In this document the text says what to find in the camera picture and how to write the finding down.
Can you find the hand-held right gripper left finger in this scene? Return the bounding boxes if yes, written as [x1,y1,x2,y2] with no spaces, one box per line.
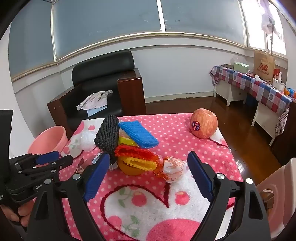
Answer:
[26,153,111,241]

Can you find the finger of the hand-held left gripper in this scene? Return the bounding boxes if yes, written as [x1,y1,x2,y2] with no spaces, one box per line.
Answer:
[17,155,74,183]
[9,151,60,168]

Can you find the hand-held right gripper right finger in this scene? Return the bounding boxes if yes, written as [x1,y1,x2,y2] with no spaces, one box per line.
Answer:
[187,151,271,241]

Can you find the pink plastic bucket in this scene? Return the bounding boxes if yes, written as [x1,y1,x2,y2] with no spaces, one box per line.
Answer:
[28,126,68,160]

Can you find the white and orange wrapper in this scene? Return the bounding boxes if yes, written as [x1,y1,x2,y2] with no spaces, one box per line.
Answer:
[154,156,188,183]

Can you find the clear plastic bag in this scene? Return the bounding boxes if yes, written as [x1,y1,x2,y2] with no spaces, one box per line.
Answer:
[80,130,99,152]

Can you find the yellow foam fruit net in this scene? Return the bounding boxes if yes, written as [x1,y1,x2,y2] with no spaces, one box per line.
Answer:
[122,157,158,171]

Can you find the black foam fruit net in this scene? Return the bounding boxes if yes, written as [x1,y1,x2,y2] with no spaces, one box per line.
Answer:
[94,114,120,171]

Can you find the red foam fruit net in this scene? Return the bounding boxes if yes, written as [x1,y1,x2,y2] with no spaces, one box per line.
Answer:
[114,144,159,163]

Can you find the yellow snack wrapper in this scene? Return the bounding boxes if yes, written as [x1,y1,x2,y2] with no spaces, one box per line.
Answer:
[119,136,138,147]

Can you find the blue foam fruit net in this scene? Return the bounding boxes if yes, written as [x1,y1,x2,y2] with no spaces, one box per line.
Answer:
[118,120,159,149]

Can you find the person's left hand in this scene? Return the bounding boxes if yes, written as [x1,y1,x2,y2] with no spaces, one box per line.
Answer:
[0,199,35,229]

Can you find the pink polka dot blanket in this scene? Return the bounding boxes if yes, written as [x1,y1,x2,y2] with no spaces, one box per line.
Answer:
[59,113,242,241]

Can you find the red apple with sticker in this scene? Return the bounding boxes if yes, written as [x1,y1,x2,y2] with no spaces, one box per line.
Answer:
[190,108,218,139]

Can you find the light blue paper sheet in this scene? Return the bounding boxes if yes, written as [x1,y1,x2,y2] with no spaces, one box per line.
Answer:
[87,105,108,117]

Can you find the patterned white cloth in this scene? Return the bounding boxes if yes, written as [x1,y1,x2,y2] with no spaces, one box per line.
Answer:
[77,90,113,110]

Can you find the pink plastic stool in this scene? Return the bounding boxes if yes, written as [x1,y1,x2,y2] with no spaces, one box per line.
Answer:
[257,158,296,239]

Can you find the white desk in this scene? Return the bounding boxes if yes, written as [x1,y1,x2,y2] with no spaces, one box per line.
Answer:
[214,80,281,146]

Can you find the dark wooden cabinet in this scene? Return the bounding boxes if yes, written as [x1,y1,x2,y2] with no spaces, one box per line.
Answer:
[270,105,296,165]

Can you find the black leather armchair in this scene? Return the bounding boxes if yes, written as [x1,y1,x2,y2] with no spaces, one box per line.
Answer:
[47,50,147,133]

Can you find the green box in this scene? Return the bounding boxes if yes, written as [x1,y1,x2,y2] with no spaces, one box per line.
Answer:
[233,62,250,73]

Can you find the white container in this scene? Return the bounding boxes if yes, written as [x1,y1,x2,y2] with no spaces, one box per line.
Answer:
[273,79,286,91]

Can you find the orange and blue toy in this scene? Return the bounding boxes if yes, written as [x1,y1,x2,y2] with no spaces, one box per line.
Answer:
[284,87,296,99]

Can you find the brown paper bag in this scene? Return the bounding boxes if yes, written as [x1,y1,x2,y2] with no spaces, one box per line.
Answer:
[254,51,275,82]

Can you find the frosted glass window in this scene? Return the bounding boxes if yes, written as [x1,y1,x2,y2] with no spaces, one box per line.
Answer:
[8,0,287,81]

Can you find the hanging clothes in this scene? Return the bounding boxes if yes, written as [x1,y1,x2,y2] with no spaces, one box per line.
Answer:
[260,0,285,39]

